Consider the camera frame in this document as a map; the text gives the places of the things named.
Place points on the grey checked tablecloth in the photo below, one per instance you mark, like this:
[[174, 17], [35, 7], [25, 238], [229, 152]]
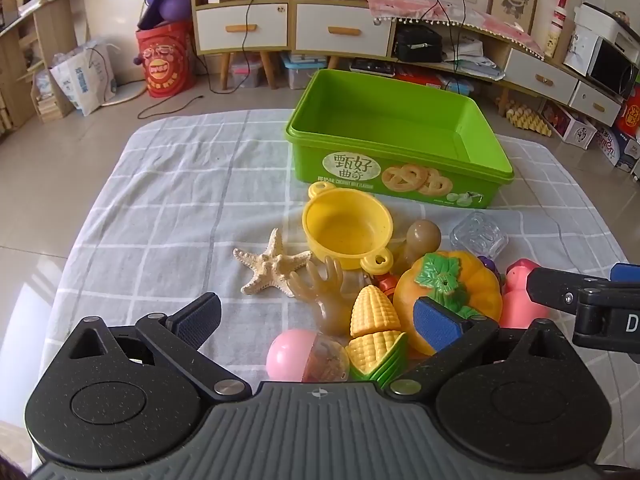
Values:
[[175, 200]]

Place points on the tan rubber hand toy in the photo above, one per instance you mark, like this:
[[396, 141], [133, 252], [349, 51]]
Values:
[[325, 300]]

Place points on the orange toy pumpkin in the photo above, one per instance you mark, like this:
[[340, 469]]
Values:
[[475, 285]]

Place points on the white round floor stand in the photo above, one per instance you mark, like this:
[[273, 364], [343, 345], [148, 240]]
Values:
[[125, 94]]

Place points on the yellow egg tray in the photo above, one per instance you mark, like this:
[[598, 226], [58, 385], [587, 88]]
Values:
[[527, 121]]

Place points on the white printed cylinder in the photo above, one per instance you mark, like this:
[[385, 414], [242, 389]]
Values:
[[553, 35]]

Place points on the red printed bucket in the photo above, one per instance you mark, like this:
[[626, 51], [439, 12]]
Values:
[[162, 65]]

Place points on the white printer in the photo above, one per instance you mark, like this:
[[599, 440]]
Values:
[[600, 20]]

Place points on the clear plastic container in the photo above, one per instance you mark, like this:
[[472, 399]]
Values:
[[480, 235]]

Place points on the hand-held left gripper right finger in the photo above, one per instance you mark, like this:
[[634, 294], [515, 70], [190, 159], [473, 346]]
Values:
[[437, 327]]

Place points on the pink clear capsule ball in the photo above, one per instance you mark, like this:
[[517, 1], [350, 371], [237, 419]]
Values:
[[285, 357]]

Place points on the pink toy pig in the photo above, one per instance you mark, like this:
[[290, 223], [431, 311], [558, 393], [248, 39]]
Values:
[[520, 290]]

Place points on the yellow toy corn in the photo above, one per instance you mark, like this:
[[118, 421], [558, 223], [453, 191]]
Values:
[[372, 315]]

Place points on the pink checked cloth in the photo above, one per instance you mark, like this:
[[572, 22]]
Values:
[[400, 2]]

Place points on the wooden bookshelf desk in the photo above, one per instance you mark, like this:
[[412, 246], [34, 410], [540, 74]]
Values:
[[50, 25]]

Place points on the pile of paper documents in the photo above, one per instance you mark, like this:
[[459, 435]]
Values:
[[475, 60]]

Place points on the white red printed carton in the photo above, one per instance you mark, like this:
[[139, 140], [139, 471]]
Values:
[[570, 127]]

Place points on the white shopping bag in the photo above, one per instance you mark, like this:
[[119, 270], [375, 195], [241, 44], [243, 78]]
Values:
[[82, 80]]

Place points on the clear plastic storage box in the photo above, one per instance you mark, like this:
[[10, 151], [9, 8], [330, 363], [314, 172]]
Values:
[[245, 72]]

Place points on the yellow toy pot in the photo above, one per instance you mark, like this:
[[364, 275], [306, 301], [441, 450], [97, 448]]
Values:
[[345, 230]]

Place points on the purple toy grapes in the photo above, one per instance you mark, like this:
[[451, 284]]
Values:
[[487, 263]]

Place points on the red toy crab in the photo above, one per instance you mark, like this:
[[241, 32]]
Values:
[[387, 285]]

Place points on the red gold printed box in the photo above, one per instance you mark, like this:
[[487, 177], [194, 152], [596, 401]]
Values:
[[630, 112]]

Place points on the long wooden sideboard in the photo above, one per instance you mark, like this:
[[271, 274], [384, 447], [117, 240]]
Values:
[[495, 45]]

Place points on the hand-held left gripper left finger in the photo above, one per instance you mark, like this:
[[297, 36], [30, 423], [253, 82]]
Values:
[[197, 322]]

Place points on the black bag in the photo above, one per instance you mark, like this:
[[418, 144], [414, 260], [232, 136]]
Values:
[[417, 42]]

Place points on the green plastic box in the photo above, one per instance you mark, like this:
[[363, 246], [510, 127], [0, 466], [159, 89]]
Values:
[[385, 120]]

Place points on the clear storage box blue lid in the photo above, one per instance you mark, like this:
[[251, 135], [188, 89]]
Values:
[[300, 75]]

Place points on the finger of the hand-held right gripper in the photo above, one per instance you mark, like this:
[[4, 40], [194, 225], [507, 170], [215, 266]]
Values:
[[555, 285], [627, 272]]

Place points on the black microwave oven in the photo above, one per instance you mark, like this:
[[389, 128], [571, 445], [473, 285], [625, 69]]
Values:
[[612, 67]]

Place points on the red flat box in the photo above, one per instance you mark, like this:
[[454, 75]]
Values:
[[420, 81]]

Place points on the white blue printed carton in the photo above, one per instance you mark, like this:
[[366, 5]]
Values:
[[617, 147]]

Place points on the beige starfish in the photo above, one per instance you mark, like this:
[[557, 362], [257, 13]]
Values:
[[270, 265]]

